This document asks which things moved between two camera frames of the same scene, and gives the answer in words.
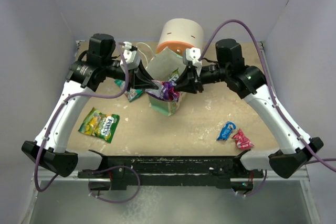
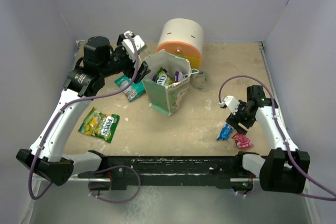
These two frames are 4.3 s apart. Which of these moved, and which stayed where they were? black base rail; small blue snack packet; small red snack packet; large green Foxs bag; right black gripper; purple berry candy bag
Moved: right black gripper; purple berry candy bag
Stayed: large green Foxs bag; small red snack packet; black base rail; small blue snack packet
